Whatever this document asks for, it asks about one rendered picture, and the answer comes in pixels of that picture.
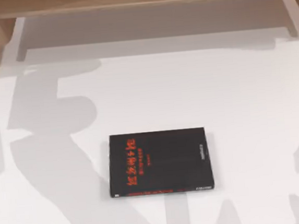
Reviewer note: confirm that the black book with red lettering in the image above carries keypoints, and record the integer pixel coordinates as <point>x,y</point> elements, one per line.
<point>159,163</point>

